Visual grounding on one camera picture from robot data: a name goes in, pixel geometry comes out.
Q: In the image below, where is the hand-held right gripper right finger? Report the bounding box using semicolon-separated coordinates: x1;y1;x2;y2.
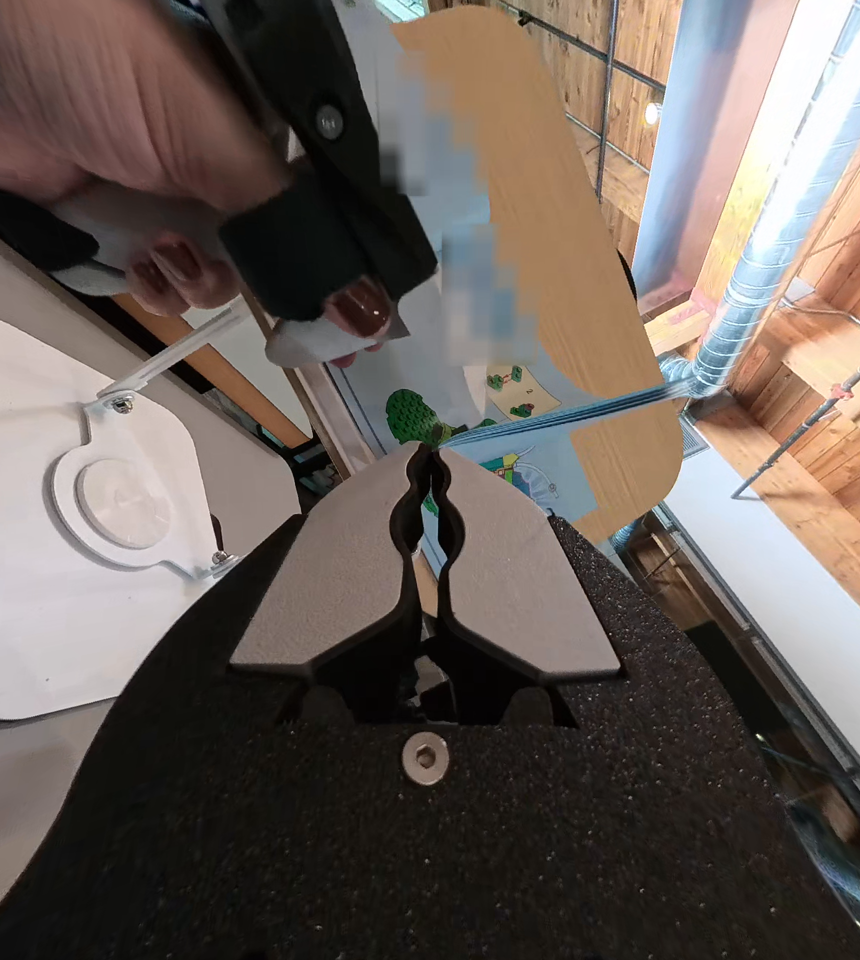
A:
427;447;622;725

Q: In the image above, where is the wooden-edged grey table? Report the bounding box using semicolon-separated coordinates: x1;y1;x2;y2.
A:
107;288;341;481

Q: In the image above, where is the wooden book stand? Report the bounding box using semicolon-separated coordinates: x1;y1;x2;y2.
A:
0;6;685;723

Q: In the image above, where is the grey metal pipe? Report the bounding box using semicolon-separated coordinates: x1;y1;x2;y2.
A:
730;321;860;501

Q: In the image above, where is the person's left hand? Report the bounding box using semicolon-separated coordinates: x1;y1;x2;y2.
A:
0;0;395;370

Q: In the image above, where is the lego instruction booklet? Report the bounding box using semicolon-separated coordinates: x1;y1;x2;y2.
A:
325;0;695;526

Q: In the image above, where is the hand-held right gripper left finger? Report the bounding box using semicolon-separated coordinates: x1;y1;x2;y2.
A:
229;441;433;725

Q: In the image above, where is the silver ventilation duct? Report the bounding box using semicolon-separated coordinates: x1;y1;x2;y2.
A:
657;0;860;400

